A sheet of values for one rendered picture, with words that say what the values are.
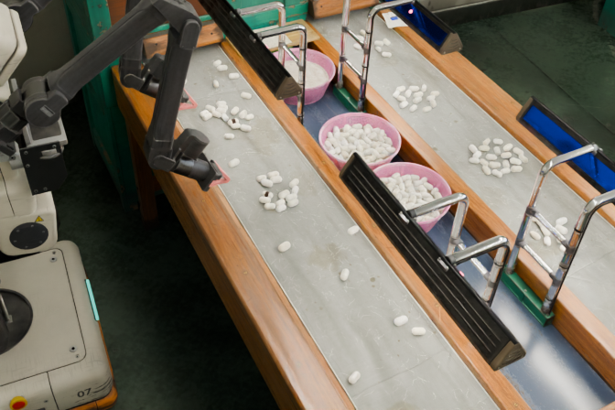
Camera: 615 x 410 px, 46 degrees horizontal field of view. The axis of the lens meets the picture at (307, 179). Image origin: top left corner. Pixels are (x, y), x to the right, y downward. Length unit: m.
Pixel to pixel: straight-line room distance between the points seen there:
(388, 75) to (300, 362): 1.29
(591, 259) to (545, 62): 2.34
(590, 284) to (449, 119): 0.77
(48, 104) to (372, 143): 1.11
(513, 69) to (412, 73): 1.60
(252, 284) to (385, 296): 0.35
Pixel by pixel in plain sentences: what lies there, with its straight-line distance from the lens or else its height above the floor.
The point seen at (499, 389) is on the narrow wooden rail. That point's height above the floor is 0.76.
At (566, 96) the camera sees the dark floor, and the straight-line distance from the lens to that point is 4.17.
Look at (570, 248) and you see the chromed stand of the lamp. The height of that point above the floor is 0.97.
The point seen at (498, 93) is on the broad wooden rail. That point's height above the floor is 0.76.
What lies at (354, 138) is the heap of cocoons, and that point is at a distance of 2.40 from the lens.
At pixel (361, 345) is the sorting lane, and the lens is 1.86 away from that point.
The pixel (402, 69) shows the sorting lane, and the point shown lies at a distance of 2.77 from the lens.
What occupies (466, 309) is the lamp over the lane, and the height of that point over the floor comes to 1.08.
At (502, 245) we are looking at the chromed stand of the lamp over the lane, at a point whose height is 1.11.
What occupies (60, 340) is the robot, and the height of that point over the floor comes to 0.28.
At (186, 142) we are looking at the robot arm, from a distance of 1.91.
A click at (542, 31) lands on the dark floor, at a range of 4.70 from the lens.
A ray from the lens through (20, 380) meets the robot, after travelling 2.46.
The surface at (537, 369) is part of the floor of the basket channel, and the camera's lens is 2.00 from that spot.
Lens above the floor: 2.26
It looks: 43 degrees down
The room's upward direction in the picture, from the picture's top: 3 degrees clockwise
